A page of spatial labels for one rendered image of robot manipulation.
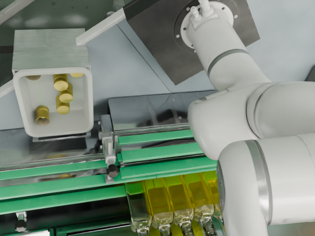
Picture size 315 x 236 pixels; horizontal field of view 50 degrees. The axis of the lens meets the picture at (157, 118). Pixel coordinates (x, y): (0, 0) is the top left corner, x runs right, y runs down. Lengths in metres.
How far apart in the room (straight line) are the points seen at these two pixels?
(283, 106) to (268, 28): 0.62
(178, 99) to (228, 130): 0.54
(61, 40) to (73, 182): 0.37
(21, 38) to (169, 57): 0.36
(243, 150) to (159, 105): 0.67
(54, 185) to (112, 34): 0.42
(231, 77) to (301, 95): 0.27
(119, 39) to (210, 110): 0.43
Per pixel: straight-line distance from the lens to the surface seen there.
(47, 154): 0.98
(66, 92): 0.88
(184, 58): 0.87
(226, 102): 0.50
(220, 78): 0.67
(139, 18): 0.77
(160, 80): 0.98
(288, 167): 0.32
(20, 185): 0.96
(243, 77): 0.64
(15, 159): 0.99
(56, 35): 0.90
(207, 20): 0.77
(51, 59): 0.83
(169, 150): 0.90
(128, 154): 0.88
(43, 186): 0.95
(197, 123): 0.50
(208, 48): 0.71
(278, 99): 0.41
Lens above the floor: 1.46
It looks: 40 degrees down
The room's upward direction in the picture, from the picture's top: 163 degrees clockwise
